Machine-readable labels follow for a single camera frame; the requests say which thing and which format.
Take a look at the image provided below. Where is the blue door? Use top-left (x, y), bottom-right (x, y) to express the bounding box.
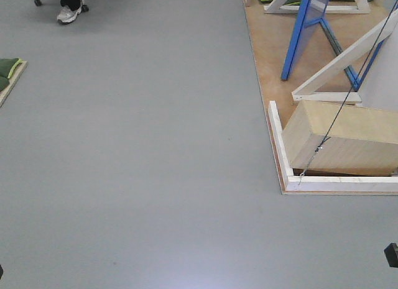
top-left (281, 0), bottom-right (325, 81)

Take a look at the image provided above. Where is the white diagonal brace near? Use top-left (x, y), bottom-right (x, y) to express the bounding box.
top-left (292, 12), bottom-right (397, 104)

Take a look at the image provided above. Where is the light wooden box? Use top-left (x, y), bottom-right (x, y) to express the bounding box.
top-left (282, 101), bottom-right (397, 176)

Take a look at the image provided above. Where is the wooden base platform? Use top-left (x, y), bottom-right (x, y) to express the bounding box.
top-left (243, 0), bottom-right (398, 196)

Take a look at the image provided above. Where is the white triangular brace far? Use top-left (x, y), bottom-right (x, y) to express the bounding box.
top-left (264, 0), bottom-right (371, 14)

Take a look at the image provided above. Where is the white sneaker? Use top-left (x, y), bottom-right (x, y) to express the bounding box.
top-left (57, 6), bottom-right (81, 24)

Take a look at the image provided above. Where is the green sandbag far left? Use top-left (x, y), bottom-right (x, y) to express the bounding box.
top-left (0, 58), bottom-right (23, 79)

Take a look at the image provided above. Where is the black robot part right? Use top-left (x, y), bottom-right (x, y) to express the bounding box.
top-left (384, 242), bottom-right (398, 268)

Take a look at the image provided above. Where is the white edge rail near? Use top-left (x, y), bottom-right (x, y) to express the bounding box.
top-left (266, 101), bottom-right (397, 196)

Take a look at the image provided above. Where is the blue door frame base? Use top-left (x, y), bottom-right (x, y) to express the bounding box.
top-left (317, 16), bottom-right (385, 91)

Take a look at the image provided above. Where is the black tension cable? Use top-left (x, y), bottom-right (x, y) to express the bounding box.
top-left (297, 0), bottom-right (398, 186)

